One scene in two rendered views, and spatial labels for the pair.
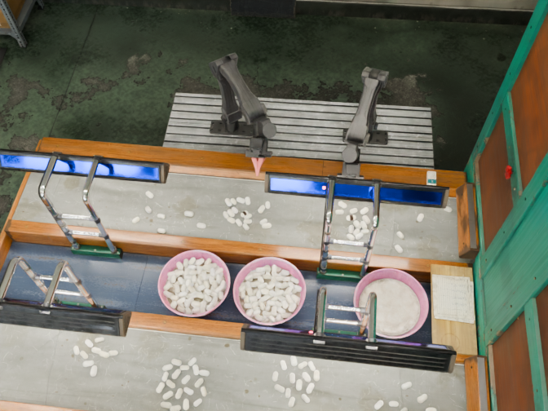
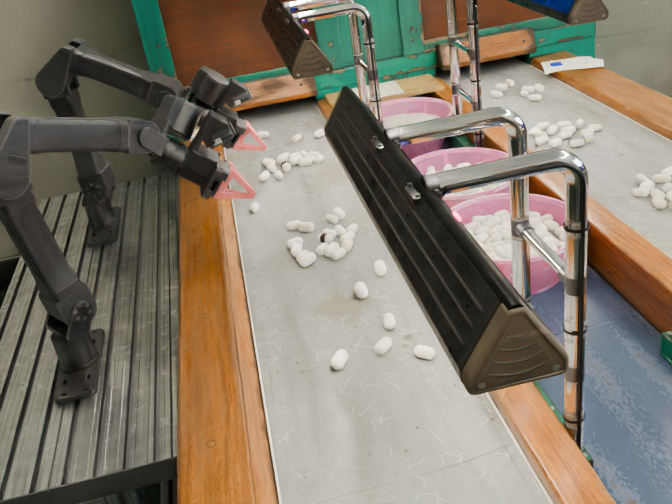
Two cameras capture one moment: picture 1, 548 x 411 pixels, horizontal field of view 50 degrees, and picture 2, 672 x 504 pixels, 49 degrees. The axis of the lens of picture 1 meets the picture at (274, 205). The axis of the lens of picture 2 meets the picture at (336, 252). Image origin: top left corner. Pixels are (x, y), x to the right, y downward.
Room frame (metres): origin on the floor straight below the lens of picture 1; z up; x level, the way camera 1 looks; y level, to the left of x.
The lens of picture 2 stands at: (1.52, 1.36, 1.41)
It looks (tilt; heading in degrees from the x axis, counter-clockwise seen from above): 28 degrees down; 255
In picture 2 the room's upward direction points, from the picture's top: 9 degrees counter-clockwise
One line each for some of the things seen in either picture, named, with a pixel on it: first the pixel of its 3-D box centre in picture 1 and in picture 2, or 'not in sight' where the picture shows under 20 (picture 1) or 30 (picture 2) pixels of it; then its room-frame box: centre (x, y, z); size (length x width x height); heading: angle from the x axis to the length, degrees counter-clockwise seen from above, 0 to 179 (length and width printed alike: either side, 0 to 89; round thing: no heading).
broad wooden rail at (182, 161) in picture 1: (247, 176); (219, 302); (1.43, 0.11, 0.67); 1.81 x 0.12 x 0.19; 81
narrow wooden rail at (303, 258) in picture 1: (232, 253); (407, 244); (1.05, 0.17, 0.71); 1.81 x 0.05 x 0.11; 81
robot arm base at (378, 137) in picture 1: (365, 131); (100, 213); (1.62, -0.42, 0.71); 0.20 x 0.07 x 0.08; 82
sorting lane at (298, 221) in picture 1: (239, 211); (319, 254); (1.23, 0.14, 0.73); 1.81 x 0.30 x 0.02; 81
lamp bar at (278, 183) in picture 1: (355, 185); (289, 28); (1.10, -0.28, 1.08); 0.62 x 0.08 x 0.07; 81
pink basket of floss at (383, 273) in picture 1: (389, 307); (404, 129); (0.80, -0.40, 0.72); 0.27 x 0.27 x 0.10
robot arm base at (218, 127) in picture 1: (231, 123); (74, 348); (1.70, 0.17, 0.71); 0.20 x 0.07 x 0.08; 82
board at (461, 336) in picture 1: (452, 307); (383, 92); (0.76, -0.62, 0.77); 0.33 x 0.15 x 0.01; 171
